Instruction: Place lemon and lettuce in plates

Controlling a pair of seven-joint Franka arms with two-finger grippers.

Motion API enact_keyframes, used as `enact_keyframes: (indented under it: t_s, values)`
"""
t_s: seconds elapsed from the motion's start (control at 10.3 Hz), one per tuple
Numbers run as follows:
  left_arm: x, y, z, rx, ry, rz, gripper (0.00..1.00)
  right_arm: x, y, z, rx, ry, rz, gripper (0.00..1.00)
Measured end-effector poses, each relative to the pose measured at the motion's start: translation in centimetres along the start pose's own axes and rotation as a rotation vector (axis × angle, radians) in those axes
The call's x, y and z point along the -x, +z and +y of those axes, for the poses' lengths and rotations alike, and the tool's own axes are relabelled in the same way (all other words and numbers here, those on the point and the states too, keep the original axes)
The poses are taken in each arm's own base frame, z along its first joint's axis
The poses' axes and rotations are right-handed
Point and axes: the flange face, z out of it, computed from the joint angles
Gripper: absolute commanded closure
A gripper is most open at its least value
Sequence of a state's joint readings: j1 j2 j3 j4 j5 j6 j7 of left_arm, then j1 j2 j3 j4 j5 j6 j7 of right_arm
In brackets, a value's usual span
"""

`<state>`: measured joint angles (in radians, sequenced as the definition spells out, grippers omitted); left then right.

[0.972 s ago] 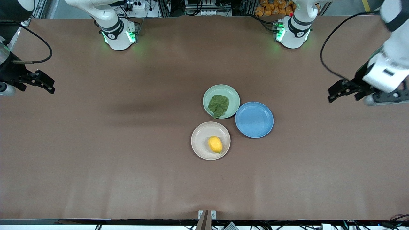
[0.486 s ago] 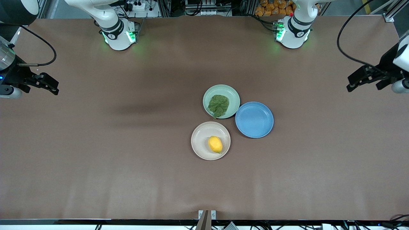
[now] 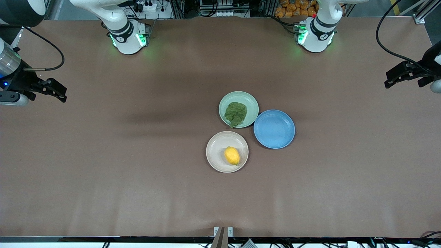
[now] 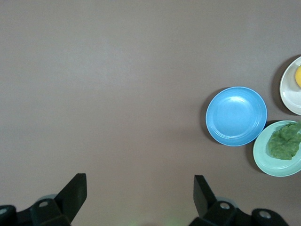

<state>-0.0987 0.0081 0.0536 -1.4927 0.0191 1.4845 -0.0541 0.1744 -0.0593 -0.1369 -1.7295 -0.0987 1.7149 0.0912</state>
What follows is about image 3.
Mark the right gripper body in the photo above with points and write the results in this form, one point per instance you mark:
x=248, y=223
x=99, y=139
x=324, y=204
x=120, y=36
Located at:
x=21, y=82

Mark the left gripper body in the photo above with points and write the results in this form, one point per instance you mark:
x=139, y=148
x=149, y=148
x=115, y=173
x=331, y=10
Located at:
x=424, y=66

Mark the green lettuce leaf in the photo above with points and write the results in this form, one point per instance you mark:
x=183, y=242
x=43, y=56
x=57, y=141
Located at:
x=236, y=112

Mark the yellow lemon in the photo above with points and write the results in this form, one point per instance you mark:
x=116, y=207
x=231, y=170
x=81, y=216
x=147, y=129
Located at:
x=232, y=155

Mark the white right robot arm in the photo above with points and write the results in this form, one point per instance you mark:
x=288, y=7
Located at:
x=120, y=31

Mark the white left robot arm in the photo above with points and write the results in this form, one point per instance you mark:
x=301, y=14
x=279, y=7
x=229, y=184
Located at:
x=320, y=31

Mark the bag of orange items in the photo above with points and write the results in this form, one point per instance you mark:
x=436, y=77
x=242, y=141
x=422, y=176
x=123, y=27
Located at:
x=293, y=8

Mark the white power strip with plugs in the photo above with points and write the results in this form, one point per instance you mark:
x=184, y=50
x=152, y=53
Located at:
x=150, y=5

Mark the brown table cover mat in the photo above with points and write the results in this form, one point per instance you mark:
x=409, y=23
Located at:
x=137, y=193

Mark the blue plate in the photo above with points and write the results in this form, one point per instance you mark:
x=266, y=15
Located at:
x=274, y=129

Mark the mint green plate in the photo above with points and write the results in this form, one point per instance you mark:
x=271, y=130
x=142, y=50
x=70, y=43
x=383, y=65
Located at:
x=253, y=103

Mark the black table edge strip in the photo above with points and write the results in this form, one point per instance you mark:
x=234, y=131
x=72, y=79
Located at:
x=103, y=239

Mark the beige plate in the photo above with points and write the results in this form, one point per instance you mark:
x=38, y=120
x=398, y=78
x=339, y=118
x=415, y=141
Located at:
x=217, y=151

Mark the small white box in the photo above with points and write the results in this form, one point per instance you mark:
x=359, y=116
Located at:
x=353, y=245

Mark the long white power strip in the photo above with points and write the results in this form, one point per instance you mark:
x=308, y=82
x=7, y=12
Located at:
x=224, y=13

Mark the grey ribbed adapter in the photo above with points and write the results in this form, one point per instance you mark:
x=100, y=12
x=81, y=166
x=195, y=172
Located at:
x=248, y=244

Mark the aluminium frame profile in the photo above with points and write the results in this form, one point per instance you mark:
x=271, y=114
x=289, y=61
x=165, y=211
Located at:
x=418, y=17

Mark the brown wooden post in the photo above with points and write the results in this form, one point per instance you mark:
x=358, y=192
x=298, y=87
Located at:
x=219, y=241

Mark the silver metal bracket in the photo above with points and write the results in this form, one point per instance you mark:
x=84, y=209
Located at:
x=230, y=231

